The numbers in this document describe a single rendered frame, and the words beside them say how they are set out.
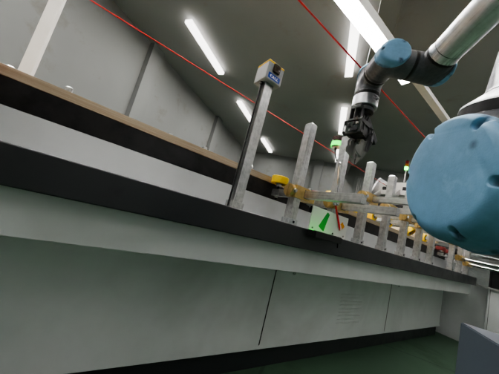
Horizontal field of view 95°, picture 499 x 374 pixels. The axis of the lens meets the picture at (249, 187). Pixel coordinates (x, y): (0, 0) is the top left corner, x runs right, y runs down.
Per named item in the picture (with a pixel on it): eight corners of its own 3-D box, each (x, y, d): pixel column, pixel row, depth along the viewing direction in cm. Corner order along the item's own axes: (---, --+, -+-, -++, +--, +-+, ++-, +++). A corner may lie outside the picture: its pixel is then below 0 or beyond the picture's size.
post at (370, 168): (360, 252, 115) (376, 162, 122) (356, 251, 113) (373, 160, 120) (353, 251, 118) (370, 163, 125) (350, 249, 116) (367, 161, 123)
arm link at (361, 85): (366, 57, 83) (354, 74, 93) (359, 87, 82) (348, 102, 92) (392, 62, 83) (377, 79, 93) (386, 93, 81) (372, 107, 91)
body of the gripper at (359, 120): (340, 135, 85) (347, 106, 86) (352, 145, 90) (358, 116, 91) (360, 132, 78) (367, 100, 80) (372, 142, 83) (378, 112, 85)
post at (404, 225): (402, 266, 142) (413, 192, 149) (399, 266, 140) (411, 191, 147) (396, 264, 145) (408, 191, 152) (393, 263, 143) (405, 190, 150)
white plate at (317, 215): (344, 240, 106) (349, 218, 107) (308, 229, 92) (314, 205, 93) (344, 239, 107) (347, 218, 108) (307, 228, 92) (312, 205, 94)
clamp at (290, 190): (315, 204, 93) (317, 192, 94) (292, 195, 86) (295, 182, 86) (303, 202, 98) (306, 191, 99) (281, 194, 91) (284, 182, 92)
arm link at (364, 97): (359, 107, 93) (385, 101, 85) (357, 118, 92) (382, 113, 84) (348, 96, 88) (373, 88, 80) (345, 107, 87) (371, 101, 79)
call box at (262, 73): (279, 89, 80) (284, 69, 81) (264, 78, 77) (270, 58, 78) (267, 95, 86) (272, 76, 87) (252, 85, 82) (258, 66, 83)
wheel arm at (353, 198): (365, 208, 73) (367, 194, 73) (359, 205, 71) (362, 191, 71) (275, 198, 109) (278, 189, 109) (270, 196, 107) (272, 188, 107)
